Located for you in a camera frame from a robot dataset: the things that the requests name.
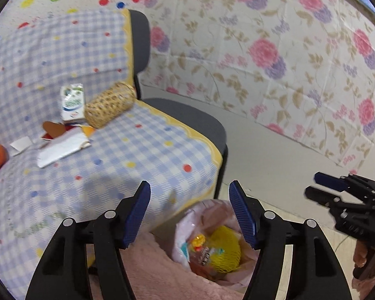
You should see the yellow sausage packet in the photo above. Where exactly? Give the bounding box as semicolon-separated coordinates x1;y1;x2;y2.
189;234;226;276

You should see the white green milk carton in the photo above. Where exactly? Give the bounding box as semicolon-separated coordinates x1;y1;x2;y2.
60;83;86;123

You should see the woven bamboo basket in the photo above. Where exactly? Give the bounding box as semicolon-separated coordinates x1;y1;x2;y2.
84;81;137;129

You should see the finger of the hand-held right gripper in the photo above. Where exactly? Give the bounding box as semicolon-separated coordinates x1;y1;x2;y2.
304;186;343;209
313;172;358;193

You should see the small folded white paper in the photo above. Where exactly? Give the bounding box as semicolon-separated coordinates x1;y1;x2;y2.
10;136;33;157

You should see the orange red cardboard wrapper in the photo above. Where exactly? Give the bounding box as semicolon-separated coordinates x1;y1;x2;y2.
41;120;97;141

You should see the pink fluffy cloth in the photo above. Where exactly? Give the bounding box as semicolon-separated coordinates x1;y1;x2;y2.
87;231;247;300

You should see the person's right hand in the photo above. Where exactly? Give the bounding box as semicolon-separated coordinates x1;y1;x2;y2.
353;240;371;269

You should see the white paper packet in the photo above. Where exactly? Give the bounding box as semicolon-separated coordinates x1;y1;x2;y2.
37;129;92;168

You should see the floral print plastic sheet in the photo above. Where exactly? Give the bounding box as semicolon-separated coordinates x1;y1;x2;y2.
137;0;375;169

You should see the yellow net bag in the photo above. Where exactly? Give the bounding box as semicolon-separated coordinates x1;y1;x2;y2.
203;225;242;274

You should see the pink plastic trash bag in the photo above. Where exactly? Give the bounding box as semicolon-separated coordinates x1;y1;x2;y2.
172;198;260;288

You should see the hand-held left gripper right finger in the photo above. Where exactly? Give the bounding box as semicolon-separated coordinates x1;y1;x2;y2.
229;180;352;300

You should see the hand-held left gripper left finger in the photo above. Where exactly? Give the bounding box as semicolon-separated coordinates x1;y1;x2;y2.
25;180;152;300

